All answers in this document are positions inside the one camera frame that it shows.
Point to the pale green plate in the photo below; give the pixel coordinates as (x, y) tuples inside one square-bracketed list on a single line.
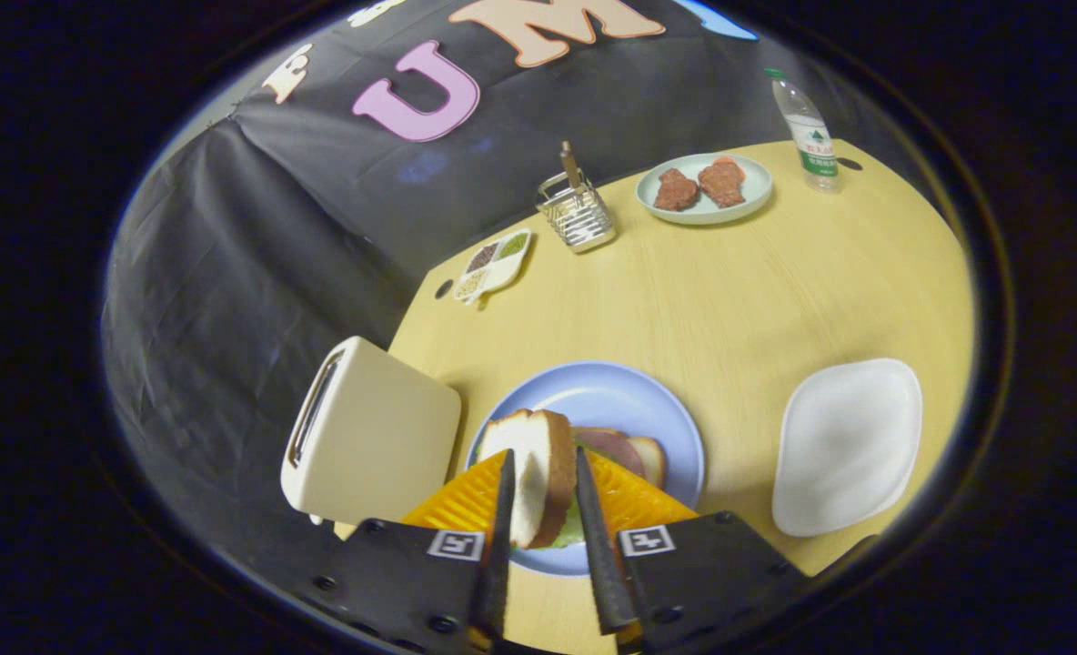
[(711, 215)]

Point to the black backdrop cloth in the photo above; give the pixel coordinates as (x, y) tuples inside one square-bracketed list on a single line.
[(256, 255)]

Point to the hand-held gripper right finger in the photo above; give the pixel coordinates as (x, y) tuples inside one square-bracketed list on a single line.
[(711, 582)]

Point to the pink ham slice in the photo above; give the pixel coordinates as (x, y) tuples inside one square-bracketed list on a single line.
[(611, 448)]

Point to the blue plate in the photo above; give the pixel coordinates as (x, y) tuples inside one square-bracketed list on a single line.
[(593, 396)]

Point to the green lettuce leaf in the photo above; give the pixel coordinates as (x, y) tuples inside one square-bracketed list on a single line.
[(570, 537)]

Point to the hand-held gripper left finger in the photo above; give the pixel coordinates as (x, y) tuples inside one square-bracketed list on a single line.
[(411, 582)]

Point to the plain bread slice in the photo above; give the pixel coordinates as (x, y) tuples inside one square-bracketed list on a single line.
[(538, 473)]

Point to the brown meat patty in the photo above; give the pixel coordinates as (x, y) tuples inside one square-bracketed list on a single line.
[(677, 189), (722, 184)]

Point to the white toaster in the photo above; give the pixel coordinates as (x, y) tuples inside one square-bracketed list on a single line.
[(375, 437)]

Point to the white plate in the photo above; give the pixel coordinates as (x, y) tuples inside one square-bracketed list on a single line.
[(848, 446)]

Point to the clear water bottle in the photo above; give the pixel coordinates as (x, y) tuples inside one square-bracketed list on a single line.
[(811, 136)]

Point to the white divided seasoning dish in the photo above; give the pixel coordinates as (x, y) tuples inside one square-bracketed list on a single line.
[(493, 266)]

